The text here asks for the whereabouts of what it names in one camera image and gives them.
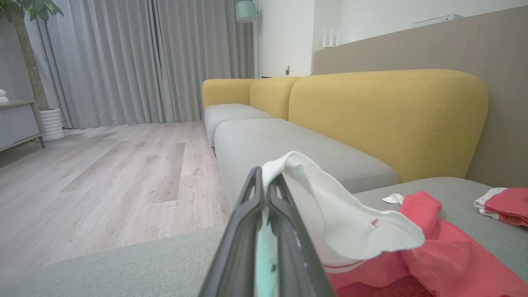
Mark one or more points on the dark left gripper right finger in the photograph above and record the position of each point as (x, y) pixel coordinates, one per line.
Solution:
(293, 255)

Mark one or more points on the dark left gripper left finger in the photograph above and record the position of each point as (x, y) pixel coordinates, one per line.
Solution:
(239, 247)

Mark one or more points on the red and white basketball jersey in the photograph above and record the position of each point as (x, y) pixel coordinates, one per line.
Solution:
(453, 255)

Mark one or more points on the red shorts with white stripe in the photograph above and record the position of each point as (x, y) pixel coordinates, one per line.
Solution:
(509, 204)

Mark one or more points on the grey sofa seat cushion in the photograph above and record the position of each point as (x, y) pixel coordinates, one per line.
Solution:
(231, 113)
(280, 144)

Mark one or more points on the large grey sofa seat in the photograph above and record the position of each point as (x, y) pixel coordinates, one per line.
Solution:
(123, 268)

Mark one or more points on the narrow yellow sofa backrest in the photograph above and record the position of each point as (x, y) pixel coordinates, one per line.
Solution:
(270, 97)

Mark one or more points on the yellow sofa armrest cushion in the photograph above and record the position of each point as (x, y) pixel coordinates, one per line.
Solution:
(225, 90)

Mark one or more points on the wide yellow sofa backrest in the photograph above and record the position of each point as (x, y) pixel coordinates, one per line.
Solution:
(392, 119)

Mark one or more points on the grey curtain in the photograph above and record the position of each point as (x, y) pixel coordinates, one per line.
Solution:
(103, 62)
(202, 49)

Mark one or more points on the white router with antennas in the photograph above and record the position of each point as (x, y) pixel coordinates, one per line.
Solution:
(333, 39)

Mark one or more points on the white ribbed plant pot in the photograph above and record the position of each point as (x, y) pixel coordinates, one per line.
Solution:
(53, 123)

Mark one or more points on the teal floor lamp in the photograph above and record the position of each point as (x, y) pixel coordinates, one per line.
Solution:
(246, 10)

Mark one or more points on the grey wooden sideboard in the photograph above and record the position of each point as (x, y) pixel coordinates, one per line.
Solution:
(16, 123)

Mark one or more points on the beige half-height partition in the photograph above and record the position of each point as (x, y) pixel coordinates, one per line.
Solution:
(507, 103)

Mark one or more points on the flat white device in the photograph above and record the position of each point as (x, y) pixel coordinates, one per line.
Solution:
(439, 19)

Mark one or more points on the small white ornament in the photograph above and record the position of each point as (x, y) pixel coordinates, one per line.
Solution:
(3, 97)

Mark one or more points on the green indoor tree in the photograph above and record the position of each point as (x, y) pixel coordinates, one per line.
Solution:
(29, 53)

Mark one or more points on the white wall plug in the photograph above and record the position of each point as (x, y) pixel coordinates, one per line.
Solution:
(287, 69)

